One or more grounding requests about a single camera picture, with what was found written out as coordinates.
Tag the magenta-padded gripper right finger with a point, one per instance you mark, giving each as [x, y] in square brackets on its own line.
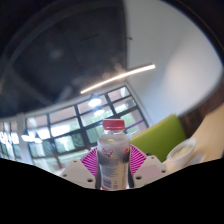
[137, 159]

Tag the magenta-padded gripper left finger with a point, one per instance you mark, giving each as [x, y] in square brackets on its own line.
[88, 161]

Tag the clear red-capped drink bottle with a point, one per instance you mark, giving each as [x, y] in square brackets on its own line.
[113, 160]

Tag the green upholstered bench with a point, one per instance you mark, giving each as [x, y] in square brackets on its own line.
[160, 136]

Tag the white bowl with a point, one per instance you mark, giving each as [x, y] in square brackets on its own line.
[180, 155]

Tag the group of pendant lamps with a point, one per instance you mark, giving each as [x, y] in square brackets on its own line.
[95, 101]

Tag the curved linear ceiling light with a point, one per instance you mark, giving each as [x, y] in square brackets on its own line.
[120, 77]

